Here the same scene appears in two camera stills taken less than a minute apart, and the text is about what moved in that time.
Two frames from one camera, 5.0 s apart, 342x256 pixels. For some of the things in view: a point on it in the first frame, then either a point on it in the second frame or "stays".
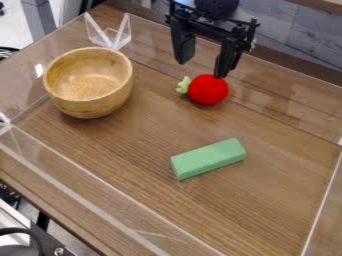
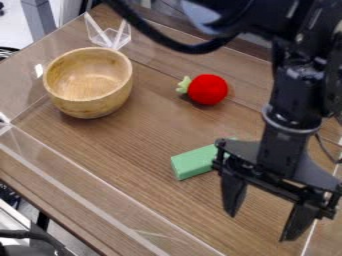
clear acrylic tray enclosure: (160, 159) stays
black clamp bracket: (50, 245) → (34, 234)
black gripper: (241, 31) → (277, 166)
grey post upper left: (40, 18) stays
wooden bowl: (89, 81) stays
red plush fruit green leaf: (205, 88) stays
